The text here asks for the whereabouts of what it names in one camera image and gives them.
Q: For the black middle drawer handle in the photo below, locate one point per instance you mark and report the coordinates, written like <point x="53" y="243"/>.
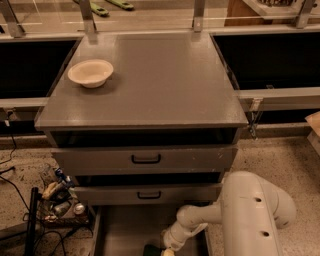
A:
<point x="155" y="195"/>

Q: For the wire basket with clutter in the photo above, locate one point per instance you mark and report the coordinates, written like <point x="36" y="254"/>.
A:
<point x="59" y="207"/>

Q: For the metal upright post middle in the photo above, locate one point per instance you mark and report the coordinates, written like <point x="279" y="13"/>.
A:
<point x="197" y="21"/>

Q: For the green tool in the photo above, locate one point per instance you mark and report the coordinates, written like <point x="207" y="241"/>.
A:
<point x="96" y="9"/>
<point x="122" y="4"/>

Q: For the black drawer handle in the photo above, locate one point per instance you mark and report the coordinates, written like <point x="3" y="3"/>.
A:
<point x="155" y="195"/>
<point x="146" y="160"/>

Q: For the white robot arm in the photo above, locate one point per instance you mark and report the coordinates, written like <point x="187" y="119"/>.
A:
<point x="251" y="211"/>

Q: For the green tool left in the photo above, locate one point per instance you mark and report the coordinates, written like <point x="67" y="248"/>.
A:
<point x="96" y="9"/>

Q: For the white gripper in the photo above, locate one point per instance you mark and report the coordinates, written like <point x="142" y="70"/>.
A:
<point x="169" y="241"/>

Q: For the grey middle drawer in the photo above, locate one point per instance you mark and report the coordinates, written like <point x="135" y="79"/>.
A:
<point x="127" y="195"/>

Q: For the metal upright post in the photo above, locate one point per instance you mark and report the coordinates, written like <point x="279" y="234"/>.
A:
<point x="302" y="18"/>
<point x="14" y="27"/>
<point x="197" y="21"/>
<point x="87" y="16"/>

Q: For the green yellow sponge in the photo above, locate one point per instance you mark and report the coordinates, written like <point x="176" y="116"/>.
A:
<point x="151" y="250"/>

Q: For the metal frame rail left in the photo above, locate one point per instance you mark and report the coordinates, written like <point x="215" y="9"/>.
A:
<point x="23" y="102"/>

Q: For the metal frame rail right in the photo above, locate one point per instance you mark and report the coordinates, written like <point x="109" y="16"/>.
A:
<point x="279" y="99"/>

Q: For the grey cabinet with counter top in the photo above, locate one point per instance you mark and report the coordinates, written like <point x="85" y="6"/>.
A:
<point x="167" y="90"/>

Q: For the metal frame rail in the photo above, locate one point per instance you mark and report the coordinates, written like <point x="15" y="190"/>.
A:
<point x="23" y="102"/>
<point x="279" y="99"/>

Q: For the metal upright post far left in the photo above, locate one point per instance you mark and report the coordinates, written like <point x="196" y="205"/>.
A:
<point x="14" y="27"/>

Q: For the brown wooden box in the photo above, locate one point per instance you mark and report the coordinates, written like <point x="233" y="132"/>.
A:
<point x="240" y="13"/>

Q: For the black stand post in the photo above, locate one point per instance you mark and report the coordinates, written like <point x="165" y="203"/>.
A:
<point x="31" y="223"/>

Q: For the grey top drawer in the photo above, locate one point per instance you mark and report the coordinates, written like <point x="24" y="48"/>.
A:
<point x="117" y="161"/>

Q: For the white paper bowl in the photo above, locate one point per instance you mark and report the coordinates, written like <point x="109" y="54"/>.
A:
<point x="91" y="73"/>

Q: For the grey open bottom drawer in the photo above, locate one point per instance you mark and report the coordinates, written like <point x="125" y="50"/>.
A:
<point x="124" y="230"/>

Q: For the green tool right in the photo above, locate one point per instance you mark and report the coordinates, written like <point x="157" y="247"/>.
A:
<point x="122" y="4"/>

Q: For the metal upright post right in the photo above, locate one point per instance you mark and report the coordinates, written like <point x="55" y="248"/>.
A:
<point x="302" y="18"/>

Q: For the black top drawer handle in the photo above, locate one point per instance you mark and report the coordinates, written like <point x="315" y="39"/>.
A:
<point x="146" y="160"/>

